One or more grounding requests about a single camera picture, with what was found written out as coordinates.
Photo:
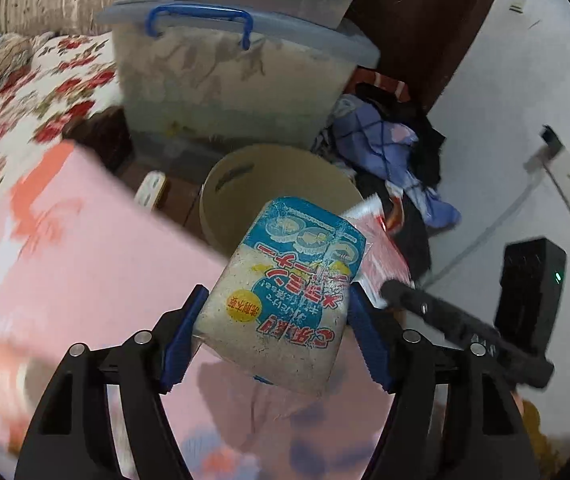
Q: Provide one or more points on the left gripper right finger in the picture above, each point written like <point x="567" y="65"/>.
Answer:
<point x="452" y="415"/>

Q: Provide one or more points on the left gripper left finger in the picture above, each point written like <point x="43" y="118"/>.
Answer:
<point x="70" y="434"/>

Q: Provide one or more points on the pile of blue clothes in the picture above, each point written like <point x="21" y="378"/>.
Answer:
<point x="385" y="143"/>

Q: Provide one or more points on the beige round trash bin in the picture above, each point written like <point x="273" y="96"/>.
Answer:
<point x="242" y="182"/>

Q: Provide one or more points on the black camera box green light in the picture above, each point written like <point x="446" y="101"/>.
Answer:
<point x="533" y="272"/>

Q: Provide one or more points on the floral white red blanket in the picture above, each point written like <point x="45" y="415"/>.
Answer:
<point x="47" y="81"/>

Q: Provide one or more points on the red white snack wrapper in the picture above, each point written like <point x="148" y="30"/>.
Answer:
<point x="382" y="260"/>

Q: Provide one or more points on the clear storage box blue handle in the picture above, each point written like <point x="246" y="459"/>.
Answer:
<point x="209" y="73"/>

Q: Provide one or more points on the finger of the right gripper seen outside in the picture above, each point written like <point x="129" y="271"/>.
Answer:
<point x="417" y="301"/>

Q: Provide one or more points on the blue white snack bag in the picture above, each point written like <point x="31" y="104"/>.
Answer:
<point x="280" y="306"/>

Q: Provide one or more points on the white power strip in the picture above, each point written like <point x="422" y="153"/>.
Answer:
<point x="151" y="190"/>

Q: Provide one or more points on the pink printed bed sheet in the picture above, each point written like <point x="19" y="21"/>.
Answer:
<point x="80" y="261"/>

